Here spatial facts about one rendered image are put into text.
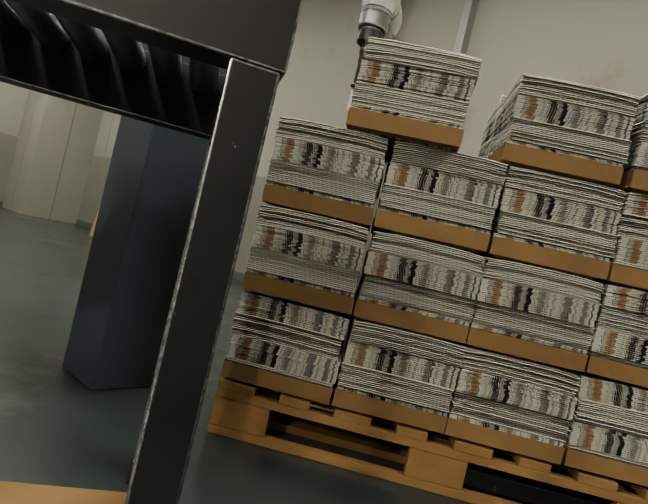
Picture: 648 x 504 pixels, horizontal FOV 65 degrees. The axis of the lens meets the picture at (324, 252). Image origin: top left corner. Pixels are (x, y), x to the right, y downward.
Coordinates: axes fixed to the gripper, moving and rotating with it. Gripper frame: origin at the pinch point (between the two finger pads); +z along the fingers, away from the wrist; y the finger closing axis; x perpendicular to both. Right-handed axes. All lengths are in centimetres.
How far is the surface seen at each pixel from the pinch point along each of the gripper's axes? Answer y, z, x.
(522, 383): -19, 63, -59
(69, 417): -31, 96, 43
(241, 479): -38, 96, 0
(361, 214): -18.9, 32.7, -10.5
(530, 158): -19, 9, -47
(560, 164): -19, 9, -54
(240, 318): -18, 66, 13
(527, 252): -19, 32, -52
